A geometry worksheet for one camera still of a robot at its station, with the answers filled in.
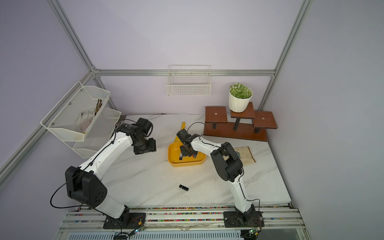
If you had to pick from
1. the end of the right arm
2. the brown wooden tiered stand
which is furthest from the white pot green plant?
the end of the right arm

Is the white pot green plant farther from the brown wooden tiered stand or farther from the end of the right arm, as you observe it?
the end of the right arm

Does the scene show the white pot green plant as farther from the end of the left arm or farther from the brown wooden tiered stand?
the end of the left arm

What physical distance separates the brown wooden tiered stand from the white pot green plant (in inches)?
2.5

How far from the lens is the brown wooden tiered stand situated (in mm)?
946

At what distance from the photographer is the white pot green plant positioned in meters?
0.84
